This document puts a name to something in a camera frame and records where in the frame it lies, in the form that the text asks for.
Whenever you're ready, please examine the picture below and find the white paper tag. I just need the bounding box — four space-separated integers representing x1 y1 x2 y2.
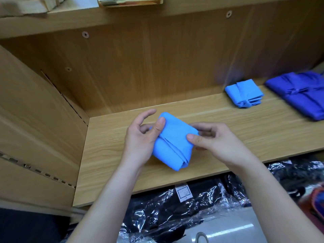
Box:
174 184 194 203

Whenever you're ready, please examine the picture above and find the gold stand with white card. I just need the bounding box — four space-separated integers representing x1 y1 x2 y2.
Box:
97 0 166 8

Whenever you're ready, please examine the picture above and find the person's left forearm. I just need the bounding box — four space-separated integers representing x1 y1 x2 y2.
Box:
67 158 145 243

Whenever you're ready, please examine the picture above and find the person's left hand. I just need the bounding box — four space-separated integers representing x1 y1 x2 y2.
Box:
123 109 167 169

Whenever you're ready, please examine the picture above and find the black plastic-wrapped bag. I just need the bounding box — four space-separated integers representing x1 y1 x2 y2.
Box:
223 157 324 201

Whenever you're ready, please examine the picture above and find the light blue non-woven bag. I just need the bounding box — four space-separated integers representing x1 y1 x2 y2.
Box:
151 112 200 172
225 79 265 109

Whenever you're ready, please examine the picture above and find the black wrapped bag with tag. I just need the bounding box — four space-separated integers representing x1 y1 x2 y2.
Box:
117 179 240 243

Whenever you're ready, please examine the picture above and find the person's right shoe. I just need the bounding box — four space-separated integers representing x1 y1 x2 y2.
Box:
195 232 210 243

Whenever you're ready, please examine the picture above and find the person's right hand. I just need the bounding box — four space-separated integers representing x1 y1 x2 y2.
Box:
186 122 257 171

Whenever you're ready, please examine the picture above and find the wooden shelf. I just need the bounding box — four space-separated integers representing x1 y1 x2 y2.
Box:
0 0 324 218

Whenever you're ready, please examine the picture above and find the person's right forearm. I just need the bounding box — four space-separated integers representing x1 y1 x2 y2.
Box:
235 157 324 243

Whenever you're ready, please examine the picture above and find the beige woven basket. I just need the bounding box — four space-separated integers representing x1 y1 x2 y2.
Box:
0 0 70 18

